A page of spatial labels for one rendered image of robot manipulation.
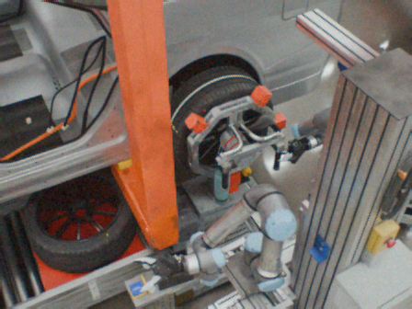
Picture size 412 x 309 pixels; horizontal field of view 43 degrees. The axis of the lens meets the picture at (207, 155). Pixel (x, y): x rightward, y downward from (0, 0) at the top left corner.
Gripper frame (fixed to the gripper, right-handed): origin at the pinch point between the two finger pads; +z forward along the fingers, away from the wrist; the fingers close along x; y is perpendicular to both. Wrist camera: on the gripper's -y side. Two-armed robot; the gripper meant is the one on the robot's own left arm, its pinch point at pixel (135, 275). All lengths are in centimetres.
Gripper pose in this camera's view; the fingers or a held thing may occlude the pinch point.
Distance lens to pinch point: 206.1
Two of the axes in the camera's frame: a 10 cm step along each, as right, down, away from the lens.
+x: -2.8, -6.0, 7.5
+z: -9.6, 2.1, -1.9
